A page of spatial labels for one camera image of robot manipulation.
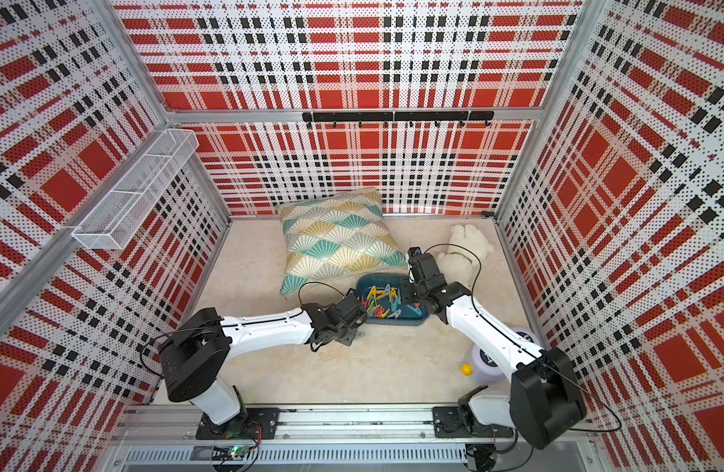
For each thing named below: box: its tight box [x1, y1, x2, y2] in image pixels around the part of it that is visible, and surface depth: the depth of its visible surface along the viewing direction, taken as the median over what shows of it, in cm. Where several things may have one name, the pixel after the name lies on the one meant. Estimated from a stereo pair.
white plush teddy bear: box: [436, 224, 493, 293], surface depth 103 cm
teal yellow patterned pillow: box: [277, 188, 409, 296], surface depth 95 cm
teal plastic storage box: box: [355, 272, 430, 326], surface depth 97 cm
